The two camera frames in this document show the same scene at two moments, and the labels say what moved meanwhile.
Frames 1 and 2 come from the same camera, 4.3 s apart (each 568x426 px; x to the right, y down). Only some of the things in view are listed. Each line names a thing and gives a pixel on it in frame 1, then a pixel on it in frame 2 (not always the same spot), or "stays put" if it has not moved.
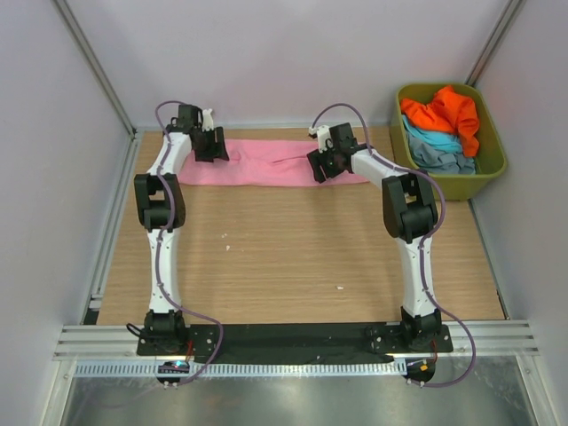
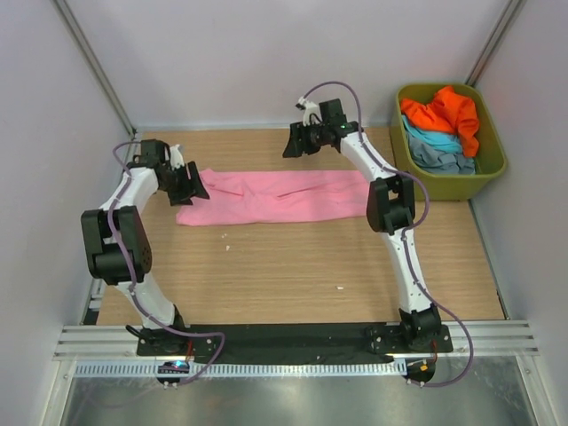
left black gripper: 216,150 -> 192,187
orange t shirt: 446,111 stays put
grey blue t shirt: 437,161 stays put
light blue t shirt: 445,140 stays put
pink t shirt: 262,162 -> 257,196
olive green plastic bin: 490,161 stays put
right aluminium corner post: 493,40 stays put
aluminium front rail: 90,342 stays put
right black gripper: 317,160 -> 294,147
